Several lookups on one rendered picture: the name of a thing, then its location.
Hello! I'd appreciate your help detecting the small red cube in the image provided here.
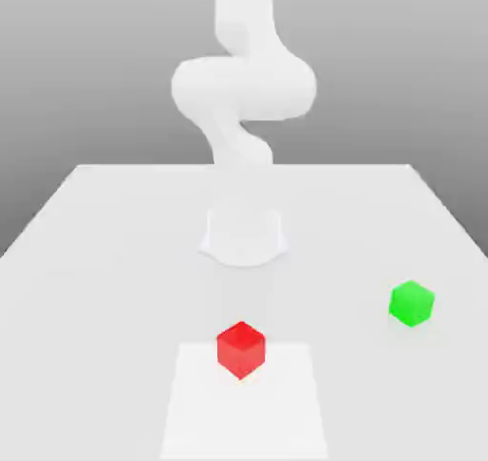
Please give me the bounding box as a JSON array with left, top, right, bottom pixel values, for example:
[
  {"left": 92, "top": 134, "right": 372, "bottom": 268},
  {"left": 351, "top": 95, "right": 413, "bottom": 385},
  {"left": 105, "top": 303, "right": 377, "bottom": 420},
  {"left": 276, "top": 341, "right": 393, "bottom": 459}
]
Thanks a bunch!
[{"left": 215, "top": 320, "right": 267, "bottom": 381}]

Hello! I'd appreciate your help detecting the small green cube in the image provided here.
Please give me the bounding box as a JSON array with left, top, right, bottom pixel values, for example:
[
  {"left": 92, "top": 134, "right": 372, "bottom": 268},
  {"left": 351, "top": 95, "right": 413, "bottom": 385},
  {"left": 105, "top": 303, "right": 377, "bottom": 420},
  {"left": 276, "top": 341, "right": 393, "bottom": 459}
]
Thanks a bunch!
[{"left": 388, "top": 279, "right": 437, "bottom": 329}]

